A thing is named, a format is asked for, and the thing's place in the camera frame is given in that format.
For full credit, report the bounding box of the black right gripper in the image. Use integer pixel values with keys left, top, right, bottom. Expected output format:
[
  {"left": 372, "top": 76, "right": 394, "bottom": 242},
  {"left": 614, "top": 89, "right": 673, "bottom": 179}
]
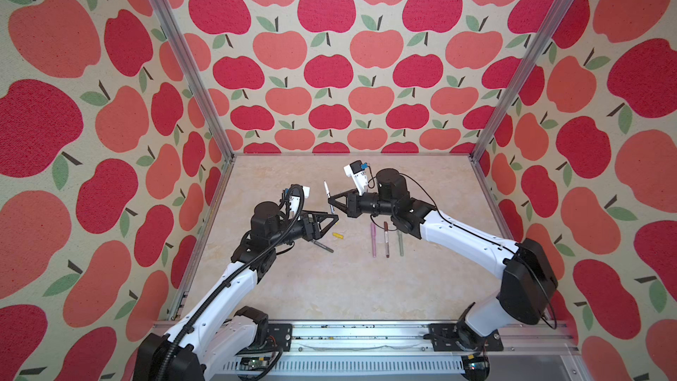
[{"left": 325, "top": 186, "right": 396, "bottom": 220}]

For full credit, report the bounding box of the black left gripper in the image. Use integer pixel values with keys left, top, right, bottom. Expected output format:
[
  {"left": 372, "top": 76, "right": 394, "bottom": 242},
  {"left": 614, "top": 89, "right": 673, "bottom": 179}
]
[{"left": 268, "top": 209, "right": 338, "bottom": 249}]

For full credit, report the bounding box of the dark green pen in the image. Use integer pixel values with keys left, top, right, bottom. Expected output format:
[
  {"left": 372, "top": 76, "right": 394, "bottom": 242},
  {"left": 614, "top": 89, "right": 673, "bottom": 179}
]
[{"left": 313, "top": 241, "right": 334, "bottom": 253}]

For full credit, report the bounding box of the pink pen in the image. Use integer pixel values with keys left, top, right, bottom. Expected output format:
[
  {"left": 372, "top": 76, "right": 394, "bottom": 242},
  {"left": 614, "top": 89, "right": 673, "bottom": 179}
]
[{"left": 370, "top": 222, "right": 377, "bottom": 259}]

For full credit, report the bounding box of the white pen brown end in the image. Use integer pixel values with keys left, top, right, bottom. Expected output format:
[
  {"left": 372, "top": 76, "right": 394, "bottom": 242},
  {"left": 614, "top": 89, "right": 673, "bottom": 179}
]
[{"left": 384, "top": 222, "right": 391, "bottom": 259}]

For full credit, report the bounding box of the light green pen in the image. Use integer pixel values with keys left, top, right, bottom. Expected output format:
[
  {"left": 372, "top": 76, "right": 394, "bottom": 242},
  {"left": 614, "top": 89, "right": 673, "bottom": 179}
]
[{"left": 397, "top": 230, "right": 405, "bottom": 257}]

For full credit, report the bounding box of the white pen yellow end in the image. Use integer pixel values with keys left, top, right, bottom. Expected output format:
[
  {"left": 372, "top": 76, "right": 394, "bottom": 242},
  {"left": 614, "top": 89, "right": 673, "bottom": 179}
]
[{"left": 324, "top": 181, "right": 336, "bottom": 214}]

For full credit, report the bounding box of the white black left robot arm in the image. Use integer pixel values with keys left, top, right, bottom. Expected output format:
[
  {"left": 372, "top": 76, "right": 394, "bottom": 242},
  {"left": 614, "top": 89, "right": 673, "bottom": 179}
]
[{"left": 132, "top": 197, "right": 339, "bottom": 380}]

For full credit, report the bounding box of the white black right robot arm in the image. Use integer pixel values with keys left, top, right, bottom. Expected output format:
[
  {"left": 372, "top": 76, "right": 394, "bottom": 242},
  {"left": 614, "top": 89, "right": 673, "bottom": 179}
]
[{"left": 328, "top": 161, "right": 558, "bottom": 351}]

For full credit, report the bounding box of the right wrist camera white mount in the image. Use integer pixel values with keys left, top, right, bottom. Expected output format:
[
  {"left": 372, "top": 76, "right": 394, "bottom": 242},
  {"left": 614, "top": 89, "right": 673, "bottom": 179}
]
[{"left": 344, "top": 160, "right": 370, "bottom": 196}]

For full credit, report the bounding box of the black corrugated cable conduit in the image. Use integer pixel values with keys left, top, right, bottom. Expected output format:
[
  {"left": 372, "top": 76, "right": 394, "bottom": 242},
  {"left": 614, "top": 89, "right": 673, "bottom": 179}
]
[{"left": 152, "top": 183, "right": 307, "bottom": 381}]

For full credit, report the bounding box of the aluminium left rear corner post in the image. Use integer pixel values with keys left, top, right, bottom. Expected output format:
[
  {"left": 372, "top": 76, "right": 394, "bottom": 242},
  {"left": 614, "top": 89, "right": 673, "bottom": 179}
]
[{"left": 149, "top": 0, "right": 234, "bottom": 164}]

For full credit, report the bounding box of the aluminium corner post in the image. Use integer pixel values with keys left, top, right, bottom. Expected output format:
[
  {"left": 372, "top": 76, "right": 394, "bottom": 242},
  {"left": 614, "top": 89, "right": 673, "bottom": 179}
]
[
  {"left": 149, "top": 0, "right": 234, "bottom": 164},
  {"left": 470, "top": 0, "right": 575, "bottom": 164}
]

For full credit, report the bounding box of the aluminium front rail base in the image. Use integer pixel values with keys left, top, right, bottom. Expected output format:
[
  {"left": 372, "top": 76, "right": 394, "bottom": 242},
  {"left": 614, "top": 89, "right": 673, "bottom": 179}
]
[{"left": 211, "top": 320, "right": 592, "bottom": 380}]

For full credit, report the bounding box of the aluminium right rear corner post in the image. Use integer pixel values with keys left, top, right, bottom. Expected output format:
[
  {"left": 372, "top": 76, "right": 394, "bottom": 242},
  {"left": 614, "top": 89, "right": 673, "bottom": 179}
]
[{"left": 470, "top": 0, "right": 575, "bottom": 164}]

